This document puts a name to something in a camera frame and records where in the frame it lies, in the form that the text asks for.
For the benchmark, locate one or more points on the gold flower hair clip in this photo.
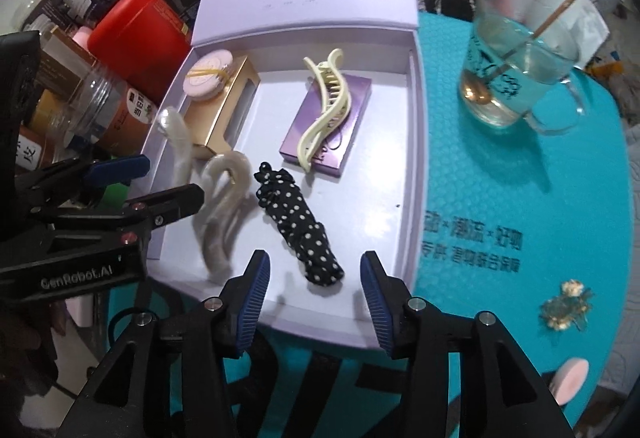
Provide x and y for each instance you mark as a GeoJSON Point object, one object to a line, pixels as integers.
{"type": "Point", "coordinates": [568, 308]}

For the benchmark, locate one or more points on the red canister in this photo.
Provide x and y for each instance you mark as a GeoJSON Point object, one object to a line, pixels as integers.
{"type": "Point", "coordinates": [144, 42]}

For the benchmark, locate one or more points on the teal bubble mailer mat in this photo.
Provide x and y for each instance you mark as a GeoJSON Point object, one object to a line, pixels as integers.
{"type": "Point", "coordinates": [473, 218]}

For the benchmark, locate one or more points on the cream hair claw clip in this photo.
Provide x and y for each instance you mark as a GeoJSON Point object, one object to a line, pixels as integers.
{"type": "Point", "coordinates": [335, 105]}

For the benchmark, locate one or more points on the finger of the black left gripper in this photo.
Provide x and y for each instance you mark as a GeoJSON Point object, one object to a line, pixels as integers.
{"type": "Point", "coordinates": [140, 216]}
{"type": "Point", "coordinates": [54, 185]}

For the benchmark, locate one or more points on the grey marble claw clip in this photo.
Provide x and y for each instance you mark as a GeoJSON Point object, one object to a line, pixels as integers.
{"type": "Point", "coordinates": [225, 181]}

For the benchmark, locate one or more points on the black polka dot scrunchie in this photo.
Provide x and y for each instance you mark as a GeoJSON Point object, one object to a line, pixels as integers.
{"type": "Point", "coordinates": [282, 200]}

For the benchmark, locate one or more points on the pink round compact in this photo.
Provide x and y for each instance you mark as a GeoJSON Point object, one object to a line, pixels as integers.
{"type": "Point", "coordinates": [208, 75]}

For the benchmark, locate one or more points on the glass mug with water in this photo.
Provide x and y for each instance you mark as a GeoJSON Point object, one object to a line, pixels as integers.
{"type": "Point", "coordinates": [562, 106]}

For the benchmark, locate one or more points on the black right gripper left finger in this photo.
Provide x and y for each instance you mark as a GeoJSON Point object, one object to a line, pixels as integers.
{"type": "Point", "coordinates": [166, 378]}

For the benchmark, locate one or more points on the pink round mirror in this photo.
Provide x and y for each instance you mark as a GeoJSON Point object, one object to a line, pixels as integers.
{"type": "Point", "coordinates": [566, 382]}

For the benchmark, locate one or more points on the clear jar brown contents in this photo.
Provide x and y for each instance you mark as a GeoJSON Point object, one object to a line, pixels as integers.
{"type": "Point", "coordinates": [107, 112]}

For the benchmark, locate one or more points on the gold spoon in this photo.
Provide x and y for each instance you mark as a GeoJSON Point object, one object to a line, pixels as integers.
{"type": "Point", "coordinates": [513, 61]}

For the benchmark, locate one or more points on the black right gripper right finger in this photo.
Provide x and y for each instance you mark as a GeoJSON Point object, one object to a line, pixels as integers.
{"type": "Point", "coordinates": [502, 394]}

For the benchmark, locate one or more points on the gold rectangular box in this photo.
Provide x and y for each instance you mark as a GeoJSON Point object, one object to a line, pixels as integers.
{"type": "Point", "coordinates": [216, 123]}

